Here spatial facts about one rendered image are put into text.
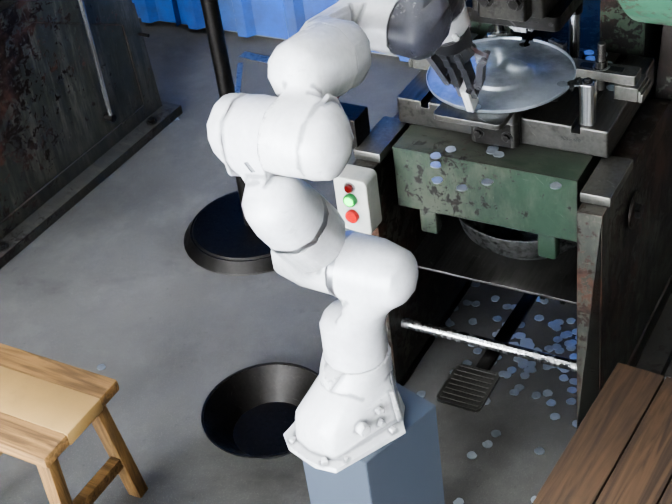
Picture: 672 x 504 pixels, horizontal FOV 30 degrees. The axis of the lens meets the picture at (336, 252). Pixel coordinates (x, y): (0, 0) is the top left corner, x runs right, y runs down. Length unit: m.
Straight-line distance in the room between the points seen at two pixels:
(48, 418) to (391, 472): 0.73
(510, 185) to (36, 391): 1.04
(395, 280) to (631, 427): 0.61
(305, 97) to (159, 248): 1.80
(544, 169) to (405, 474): 0.65
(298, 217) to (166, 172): 2.06
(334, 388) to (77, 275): 1.48
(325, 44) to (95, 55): 2.05
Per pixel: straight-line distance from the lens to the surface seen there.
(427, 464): 2.31
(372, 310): 1.99
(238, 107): 1.77
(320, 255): 1.87
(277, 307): 3.21
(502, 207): 2.52
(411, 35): 2.03
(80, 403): 2.57
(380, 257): 1.95
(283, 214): 1.76
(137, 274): 3.42
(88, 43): 3.80
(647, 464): 2.28
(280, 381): 2.94
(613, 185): 2.41
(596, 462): 2.28
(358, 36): 1.85
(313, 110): 1.72
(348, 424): 2.13
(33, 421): 2.57
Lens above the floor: 2.01
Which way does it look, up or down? 37 degrees down
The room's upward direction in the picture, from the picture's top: 8 degrees counter-clockwise
